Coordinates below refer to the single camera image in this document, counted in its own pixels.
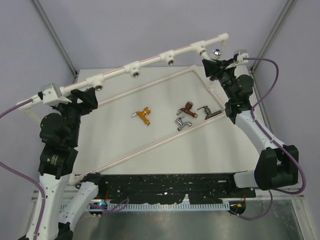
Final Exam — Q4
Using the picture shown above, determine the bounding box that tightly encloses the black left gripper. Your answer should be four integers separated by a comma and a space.
53, 86, 99, 144

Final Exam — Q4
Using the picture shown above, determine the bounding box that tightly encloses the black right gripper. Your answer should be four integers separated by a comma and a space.
202, 58, 237, 102

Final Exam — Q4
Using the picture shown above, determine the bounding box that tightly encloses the white chrome knob faucet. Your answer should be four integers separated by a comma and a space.
200, 48, 222, 61

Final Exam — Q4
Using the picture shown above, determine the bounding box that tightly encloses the white pipe frame rack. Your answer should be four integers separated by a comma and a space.
15, 32, 230, 187

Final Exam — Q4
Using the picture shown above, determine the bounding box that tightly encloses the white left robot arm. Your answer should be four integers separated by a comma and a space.
22, 87, 107, 240

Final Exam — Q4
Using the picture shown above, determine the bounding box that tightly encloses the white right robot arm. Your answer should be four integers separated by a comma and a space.
202, 58, 299, 197

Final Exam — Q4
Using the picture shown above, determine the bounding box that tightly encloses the red brown faucet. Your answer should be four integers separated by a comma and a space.
176, 101, 198, 118

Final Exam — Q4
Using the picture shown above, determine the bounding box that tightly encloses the dark grey lever faucet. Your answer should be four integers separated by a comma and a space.
197, 105, 223, 120

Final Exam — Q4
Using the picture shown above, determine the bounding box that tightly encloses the orange faucet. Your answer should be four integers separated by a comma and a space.
131, 107, 151, 126

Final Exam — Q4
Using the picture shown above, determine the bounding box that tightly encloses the chrome silver faucet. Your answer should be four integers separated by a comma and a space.
175, 115, 192, 131

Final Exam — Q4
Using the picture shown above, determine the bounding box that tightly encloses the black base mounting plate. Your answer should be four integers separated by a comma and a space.
81, 173, 256, 205

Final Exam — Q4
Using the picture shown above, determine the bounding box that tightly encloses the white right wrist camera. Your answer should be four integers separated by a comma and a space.
228, 49, 249, 68

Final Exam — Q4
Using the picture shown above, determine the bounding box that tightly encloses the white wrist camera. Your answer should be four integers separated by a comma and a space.
31, 83, 72, 107
228, 49, 249, 68

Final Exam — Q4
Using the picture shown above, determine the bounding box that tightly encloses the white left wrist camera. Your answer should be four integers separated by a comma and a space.
31, 83, 72, 107

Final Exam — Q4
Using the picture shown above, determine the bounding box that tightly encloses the white slotted cable duct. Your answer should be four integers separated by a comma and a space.
87, 201, 230, 213

